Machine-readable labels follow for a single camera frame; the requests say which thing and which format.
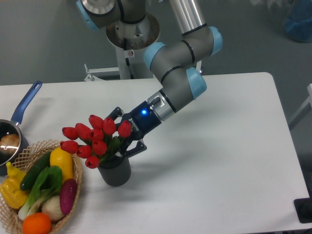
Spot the green bok choy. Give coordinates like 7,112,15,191
18,166,62,220

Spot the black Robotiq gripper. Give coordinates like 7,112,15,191
107,101,161,157

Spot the orange tangerine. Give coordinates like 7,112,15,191
22,213,52,234

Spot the yellow bell pepper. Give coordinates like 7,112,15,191
0,162,29,209

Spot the black device at table edge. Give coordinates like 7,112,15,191
293,198,312,223

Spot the blue handled saucepan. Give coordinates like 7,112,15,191
0,80,42,176

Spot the red tulip bouquet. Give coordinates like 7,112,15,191
60,115,132,169

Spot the brown bread roll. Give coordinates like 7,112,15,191
0,134,20,155

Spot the white furniture leg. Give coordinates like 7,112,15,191
288,84,312,131

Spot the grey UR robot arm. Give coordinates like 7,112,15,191
76,0,223,157

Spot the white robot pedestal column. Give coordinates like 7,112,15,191
115,47,154,79

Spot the white metal base frame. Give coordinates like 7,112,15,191
85,57,201,84

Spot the green cucumber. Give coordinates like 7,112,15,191
20,151,51,191

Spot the dark grey ribbed vase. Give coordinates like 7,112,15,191
98,144,131,187

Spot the blue plastic bag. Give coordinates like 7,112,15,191
284,0,312,42

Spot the purple sweet potato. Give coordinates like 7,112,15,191
59,178,78,215

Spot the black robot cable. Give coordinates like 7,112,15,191
123,38,134,79

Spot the white garlic bulb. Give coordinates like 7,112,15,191
41,195,65,222

